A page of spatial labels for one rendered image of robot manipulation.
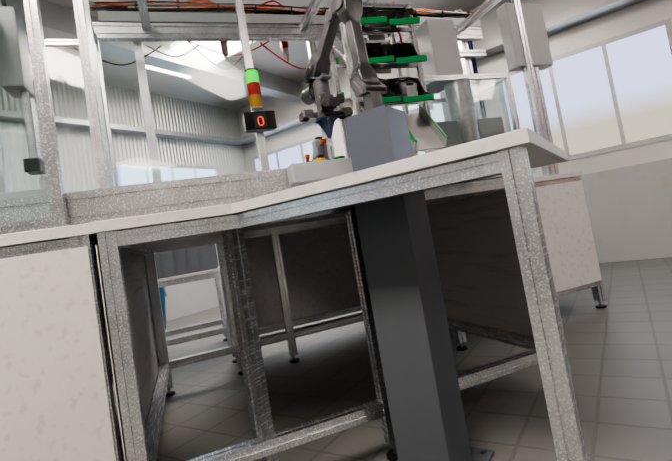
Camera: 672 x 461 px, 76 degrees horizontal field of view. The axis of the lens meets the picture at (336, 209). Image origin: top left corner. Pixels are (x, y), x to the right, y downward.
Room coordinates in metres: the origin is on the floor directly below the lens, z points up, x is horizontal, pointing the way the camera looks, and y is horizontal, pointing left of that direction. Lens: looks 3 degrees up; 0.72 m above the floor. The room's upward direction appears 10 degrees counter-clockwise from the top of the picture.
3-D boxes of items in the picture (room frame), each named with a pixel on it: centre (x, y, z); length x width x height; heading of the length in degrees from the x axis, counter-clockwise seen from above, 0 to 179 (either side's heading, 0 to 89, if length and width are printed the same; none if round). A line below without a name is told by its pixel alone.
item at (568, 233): (2.82, -0.93, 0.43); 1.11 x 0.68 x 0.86; 110
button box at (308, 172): (1.38, 0.03, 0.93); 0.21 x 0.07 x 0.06; 110
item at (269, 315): (3.10, -0.24, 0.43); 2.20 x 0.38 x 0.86; 110
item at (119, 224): (2.03, 0.17, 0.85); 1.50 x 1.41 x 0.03; 110
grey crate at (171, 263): (3.32, 1.31, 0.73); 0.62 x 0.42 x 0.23; 110
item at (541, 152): (1.32, -0.19, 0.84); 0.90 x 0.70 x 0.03; 56
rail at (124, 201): (1.37, 0.23, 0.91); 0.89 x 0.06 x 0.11; 110
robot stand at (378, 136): (1.28, -0.16, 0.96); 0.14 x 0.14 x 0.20; 56
